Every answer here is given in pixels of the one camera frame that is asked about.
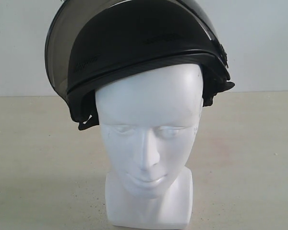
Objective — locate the white mannequin head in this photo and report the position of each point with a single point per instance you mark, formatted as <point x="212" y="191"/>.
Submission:
<point x="148" y="124"/>

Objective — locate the black helmet with visor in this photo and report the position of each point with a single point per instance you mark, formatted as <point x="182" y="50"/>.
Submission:
<point x="91" y="43"/>

